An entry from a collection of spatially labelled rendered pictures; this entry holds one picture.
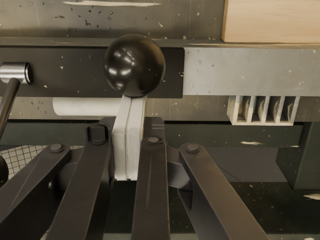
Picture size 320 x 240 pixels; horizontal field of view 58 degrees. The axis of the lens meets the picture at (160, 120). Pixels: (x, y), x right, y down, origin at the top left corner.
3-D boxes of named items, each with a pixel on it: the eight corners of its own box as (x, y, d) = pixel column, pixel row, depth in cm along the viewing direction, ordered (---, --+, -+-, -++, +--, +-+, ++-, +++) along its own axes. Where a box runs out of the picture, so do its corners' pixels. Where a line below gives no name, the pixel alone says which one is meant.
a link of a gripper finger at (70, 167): (110, 192, 14) (45, 191, 14) (121, 137, 18) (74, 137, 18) (107, 165, 13) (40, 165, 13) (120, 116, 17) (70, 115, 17)
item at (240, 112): (283, 114, 36) (293, 125, 33) (226, 114, 36) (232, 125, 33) (290, 84, 34) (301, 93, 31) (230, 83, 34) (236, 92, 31)
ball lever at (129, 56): (161, 94, 29) (166, 98, 16) (124, 94, 29) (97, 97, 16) (162, 56, 29) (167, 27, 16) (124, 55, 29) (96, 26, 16)
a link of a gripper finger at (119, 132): (128, 181, 15) (114, 181, 15) (136, 122, 22) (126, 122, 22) (126, 132, 14) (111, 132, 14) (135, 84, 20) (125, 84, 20)
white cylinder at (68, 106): (62, 108, 35) (128, 109, 35) (54, 119, 32) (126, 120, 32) (58, 85, 34) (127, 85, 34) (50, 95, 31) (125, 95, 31)
